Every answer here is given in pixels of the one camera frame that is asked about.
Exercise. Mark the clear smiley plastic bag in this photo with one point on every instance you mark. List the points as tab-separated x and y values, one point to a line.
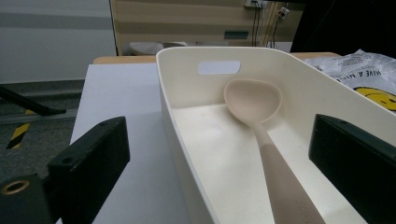
351	68

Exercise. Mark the white wall power socket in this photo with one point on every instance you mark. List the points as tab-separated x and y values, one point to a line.
253	3

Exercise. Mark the wooden spatula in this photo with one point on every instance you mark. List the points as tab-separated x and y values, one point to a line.
252	99

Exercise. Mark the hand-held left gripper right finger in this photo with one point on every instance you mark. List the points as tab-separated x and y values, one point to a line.
358	165

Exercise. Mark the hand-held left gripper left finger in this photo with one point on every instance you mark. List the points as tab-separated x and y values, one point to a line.
90	161

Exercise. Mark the white table sheet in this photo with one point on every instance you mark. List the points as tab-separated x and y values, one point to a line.
124	93

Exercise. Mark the black curtain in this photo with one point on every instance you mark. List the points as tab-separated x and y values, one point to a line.
348	25

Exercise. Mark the white plastic bin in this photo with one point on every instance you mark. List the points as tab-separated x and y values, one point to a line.
218	155

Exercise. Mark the white cabinet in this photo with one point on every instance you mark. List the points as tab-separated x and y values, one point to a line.
56	40

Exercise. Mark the black metal stand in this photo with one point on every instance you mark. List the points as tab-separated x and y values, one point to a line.
28	104

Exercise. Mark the light wooden desk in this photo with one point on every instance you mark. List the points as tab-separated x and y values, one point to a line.
186	18

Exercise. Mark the yellow black floor tape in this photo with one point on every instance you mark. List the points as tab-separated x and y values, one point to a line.
19	132

